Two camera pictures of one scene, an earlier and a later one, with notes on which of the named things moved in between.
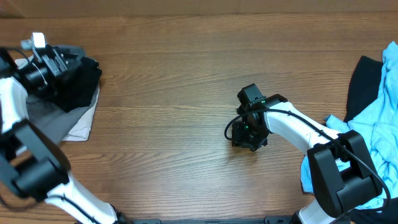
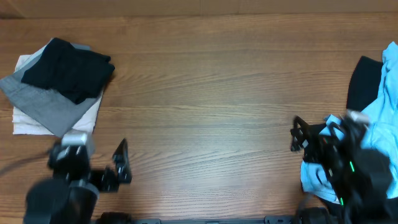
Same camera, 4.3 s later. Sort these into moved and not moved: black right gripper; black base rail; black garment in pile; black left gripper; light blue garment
Moved: black right gripper; black left gripper
Not moved: black garment in pile; black base rail; light blue garment
